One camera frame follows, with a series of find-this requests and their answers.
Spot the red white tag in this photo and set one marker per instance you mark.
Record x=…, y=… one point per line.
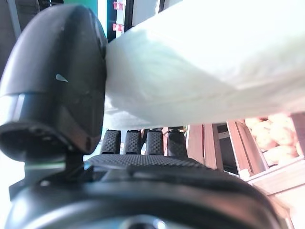
x=118, y=27
x=118, y=5

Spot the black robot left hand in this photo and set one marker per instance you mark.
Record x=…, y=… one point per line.
x=59, y=71

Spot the brown potato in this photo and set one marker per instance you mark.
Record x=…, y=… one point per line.
x=283, y=133
x=264, y=140
x=282, y=153

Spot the wooden potato crate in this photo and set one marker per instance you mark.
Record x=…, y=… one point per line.
x=274, y=183

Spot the green white napa cabbage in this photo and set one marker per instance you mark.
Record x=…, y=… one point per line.
x=190, y=71

